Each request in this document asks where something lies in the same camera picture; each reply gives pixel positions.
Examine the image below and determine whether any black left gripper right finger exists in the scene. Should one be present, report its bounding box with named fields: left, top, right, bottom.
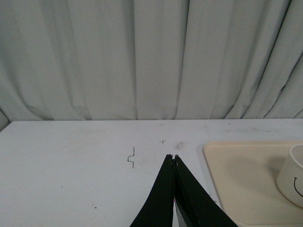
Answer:
left=174, top=156, right=237, bottom=227

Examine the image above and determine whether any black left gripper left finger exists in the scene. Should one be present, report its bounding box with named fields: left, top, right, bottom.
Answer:
left=131, top=155, right=175, bottom=227

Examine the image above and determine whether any cream mug with black handle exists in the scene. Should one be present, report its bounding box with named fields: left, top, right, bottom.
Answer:
left=276, top=143, right=303, bottom=208

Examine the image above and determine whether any beige rectangular tray plate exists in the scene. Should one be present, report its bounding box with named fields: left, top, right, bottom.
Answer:
left=203, top=140, right=303, bottom=227

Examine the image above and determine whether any pale grey curtain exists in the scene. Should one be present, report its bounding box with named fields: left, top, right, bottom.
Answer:
left=0, top=0, right=303, bottom=128

